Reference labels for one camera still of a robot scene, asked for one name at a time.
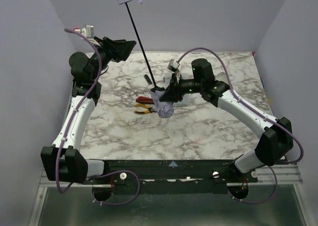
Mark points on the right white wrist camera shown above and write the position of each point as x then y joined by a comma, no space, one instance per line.
174,66

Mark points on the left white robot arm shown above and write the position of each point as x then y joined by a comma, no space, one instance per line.
63,161

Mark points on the clear plastic screw box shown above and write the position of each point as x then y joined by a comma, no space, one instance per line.
185,100

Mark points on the aluminium extrusion frame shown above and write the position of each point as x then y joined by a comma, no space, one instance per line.
285,174

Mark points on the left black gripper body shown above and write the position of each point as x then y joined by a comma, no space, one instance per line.
109,47

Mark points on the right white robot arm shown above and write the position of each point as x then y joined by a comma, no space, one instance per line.
274,139

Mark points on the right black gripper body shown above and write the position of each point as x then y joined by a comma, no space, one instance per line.
176,89

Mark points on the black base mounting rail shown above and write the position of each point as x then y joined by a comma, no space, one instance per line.
171,176

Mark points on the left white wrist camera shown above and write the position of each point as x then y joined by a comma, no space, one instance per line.
87,31

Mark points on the red black utility knife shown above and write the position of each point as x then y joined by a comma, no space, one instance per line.
144,100

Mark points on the mint green umbrella case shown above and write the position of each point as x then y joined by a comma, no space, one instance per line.
222,77

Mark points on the purple umbrella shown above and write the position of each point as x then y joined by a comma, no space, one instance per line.
164,109

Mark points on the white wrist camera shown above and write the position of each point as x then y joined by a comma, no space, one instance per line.
174,66
87,31

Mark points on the yellow handled pliers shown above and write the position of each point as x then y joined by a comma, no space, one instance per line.
147,110

